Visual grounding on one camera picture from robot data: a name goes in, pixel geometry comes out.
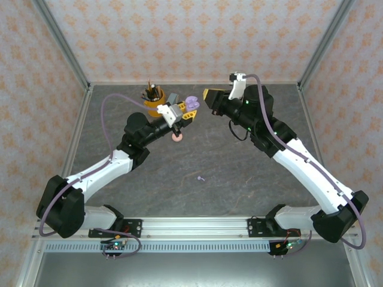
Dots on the brown pen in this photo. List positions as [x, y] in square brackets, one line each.
[158, 92]

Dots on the black marker pen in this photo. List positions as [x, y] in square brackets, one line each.
[153, 91]

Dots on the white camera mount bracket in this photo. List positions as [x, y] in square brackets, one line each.
[236, 88]

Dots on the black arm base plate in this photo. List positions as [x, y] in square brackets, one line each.
[133, 228]
[255, 228]

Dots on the grey blue stapler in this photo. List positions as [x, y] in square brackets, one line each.
[173, 98]

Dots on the yellow pencil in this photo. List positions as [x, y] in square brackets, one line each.
[148, 85]

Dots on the aluminium table edge rail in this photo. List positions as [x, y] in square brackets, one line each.
[310, 119]
[194, 82]
[81, 119]

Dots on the controller board with green light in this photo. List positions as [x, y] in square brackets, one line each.
[287, 246]
[115, 246]

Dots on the blue pen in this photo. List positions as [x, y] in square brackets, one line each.
[145, 97]

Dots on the pink earbud charging case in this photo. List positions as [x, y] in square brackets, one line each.
[177, 138]

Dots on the grey metal shelf panel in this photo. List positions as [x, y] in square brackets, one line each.
[194, 270]

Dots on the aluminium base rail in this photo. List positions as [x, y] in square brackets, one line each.
[194, 227]

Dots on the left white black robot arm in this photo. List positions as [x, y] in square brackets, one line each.
[98, 170]

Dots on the yellow pen holder cup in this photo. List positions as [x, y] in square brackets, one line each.
[151, 113]

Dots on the aluminium frame post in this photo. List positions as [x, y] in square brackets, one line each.
[63, 45]
[326, 45]

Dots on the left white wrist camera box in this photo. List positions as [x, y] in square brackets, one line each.
[167, 115]

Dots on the purple earbud charging case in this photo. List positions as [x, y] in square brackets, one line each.
[193, 103]

